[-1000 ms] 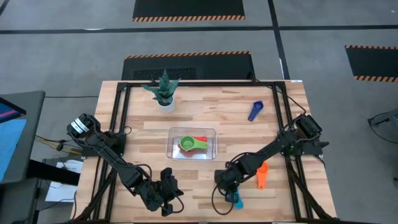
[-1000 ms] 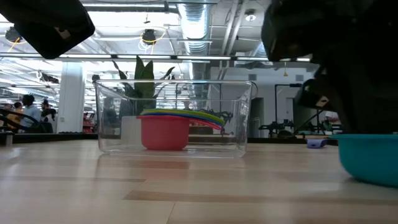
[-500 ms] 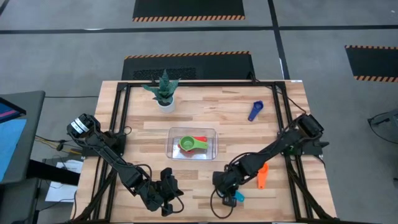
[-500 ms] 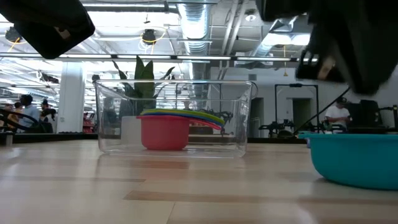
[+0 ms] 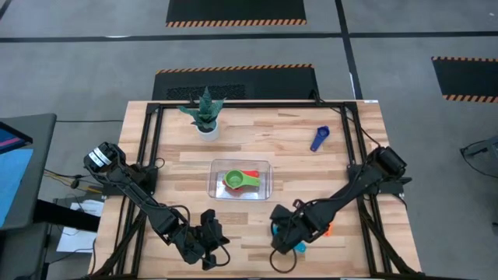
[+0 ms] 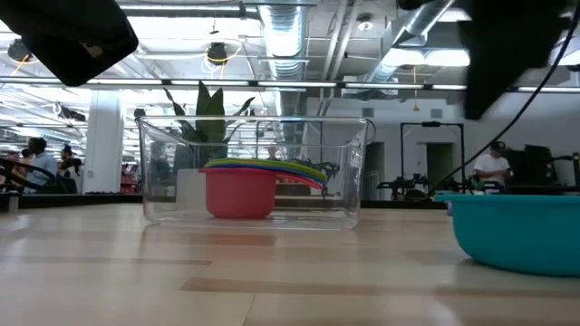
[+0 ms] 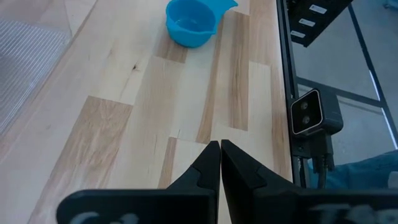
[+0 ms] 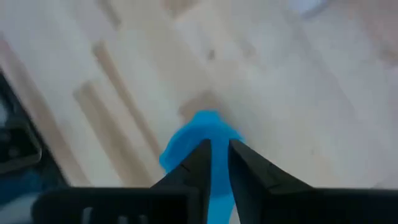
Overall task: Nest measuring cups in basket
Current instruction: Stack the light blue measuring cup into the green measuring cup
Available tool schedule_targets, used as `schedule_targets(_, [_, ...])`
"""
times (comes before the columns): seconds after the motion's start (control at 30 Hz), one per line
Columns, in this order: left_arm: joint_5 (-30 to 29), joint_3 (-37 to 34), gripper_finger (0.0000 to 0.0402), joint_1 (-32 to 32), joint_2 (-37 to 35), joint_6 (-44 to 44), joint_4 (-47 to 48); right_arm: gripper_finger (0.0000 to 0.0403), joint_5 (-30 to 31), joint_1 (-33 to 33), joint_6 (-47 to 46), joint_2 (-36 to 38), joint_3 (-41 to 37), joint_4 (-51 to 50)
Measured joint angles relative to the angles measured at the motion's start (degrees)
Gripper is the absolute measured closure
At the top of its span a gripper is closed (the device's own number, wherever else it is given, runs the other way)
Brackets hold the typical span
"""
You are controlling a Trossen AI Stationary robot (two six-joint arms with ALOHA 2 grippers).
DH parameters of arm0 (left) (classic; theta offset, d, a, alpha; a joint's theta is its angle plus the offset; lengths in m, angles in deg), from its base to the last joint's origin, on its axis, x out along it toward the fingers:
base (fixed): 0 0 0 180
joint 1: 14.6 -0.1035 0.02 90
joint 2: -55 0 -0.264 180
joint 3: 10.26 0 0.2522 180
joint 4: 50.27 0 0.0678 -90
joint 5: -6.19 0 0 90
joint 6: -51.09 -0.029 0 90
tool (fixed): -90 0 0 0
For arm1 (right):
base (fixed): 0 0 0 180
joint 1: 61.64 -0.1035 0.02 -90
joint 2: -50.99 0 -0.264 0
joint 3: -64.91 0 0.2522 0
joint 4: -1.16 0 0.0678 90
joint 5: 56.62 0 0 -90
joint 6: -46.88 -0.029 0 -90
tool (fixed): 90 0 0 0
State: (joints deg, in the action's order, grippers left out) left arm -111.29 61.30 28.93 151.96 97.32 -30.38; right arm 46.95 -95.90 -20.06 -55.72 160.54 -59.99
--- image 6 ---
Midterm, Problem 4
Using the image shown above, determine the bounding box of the person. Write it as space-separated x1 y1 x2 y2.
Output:
0 151 26 191
473 140 512 187
58 144 83 195
26 137 59 195

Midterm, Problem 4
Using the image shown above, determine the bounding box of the white building column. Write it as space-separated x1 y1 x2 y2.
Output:
83 89 126 195

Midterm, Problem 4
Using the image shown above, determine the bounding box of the yellow hanging pendant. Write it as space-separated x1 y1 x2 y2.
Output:
411 65 421 113

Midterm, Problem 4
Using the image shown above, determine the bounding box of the black ceiling device yellow cable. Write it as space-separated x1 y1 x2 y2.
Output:
201 40 244 76

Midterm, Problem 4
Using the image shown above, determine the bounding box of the ribbed silver ventilation duct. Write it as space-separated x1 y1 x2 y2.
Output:
256 0 309 120

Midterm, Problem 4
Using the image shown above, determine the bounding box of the green plastic measuring cup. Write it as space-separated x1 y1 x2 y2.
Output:
204 158 328 185

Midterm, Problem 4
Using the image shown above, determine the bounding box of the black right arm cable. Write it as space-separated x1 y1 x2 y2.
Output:
427 6 580 197

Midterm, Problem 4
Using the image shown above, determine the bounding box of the dark background table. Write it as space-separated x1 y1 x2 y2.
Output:
502 183 580 197

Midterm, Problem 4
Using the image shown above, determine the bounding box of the green plant in white pot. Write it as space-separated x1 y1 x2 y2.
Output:
162 81 257 205

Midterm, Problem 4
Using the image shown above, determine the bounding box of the smooth silver ventilation duct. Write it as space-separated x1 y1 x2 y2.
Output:
357 0 457 85

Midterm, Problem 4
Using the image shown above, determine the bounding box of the red plastic measuring cup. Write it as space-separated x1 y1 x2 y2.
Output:
198 167 324 220

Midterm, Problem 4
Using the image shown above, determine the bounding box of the black background equipment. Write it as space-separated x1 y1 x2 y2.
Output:
507 144 561 187

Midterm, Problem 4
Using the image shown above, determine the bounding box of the black metal stand frame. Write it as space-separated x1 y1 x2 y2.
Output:
401 120 466 194

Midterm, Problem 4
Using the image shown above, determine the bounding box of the teal plastic measuring cup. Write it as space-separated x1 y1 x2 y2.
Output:
433 193 580 278

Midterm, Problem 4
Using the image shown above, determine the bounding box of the clear plastic basket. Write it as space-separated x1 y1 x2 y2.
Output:
137 115 377 230

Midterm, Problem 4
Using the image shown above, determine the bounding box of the ceiling light strip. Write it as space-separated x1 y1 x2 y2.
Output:
430 83 580 94
256 81 337 89
343 82 425 91
169 80 250 87

